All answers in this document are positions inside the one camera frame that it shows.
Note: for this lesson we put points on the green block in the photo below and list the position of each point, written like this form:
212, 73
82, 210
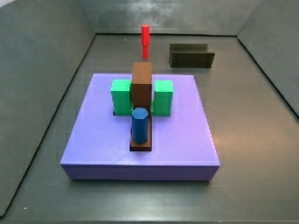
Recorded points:
120, 92
162, 97

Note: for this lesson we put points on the brown T-shaped block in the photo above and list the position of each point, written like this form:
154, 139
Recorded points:
141, 100

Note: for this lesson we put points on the red peg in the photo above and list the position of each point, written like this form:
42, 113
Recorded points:
145, 40

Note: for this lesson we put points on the blue hexagonal peg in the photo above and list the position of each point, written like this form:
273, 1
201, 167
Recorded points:
138, 125

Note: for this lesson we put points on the black angled bracket stand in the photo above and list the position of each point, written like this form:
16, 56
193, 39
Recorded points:
189, 56

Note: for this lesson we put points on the right green block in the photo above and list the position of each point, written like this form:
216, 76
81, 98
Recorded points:
162, 97

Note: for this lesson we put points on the purple board base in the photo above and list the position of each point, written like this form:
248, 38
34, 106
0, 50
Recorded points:
182, 153

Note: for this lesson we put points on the left green block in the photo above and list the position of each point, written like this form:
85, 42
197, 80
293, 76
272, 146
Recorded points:
120, 92

